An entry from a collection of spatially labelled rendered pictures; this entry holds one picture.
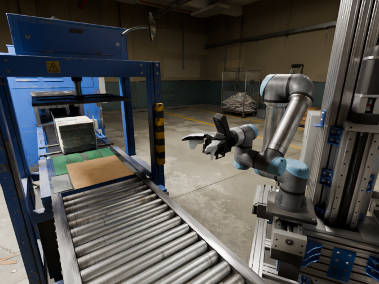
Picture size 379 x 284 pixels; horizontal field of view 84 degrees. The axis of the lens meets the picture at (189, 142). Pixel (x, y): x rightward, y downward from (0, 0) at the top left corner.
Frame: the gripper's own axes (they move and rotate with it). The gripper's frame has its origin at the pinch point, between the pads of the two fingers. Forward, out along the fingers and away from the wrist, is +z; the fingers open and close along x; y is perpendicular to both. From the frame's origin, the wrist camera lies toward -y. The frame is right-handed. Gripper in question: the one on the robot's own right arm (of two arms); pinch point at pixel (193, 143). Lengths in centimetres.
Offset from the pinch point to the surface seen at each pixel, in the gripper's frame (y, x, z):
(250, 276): 40.2, -27.7, -5.9
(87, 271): 45, 11, 35
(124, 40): -31, 96, -22
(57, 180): 57, 95, 28
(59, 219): 51, 49, 36
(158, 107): 8, 72, -34
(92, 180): 55, 80, 10
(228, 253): 41.7, -16.8, -8.0
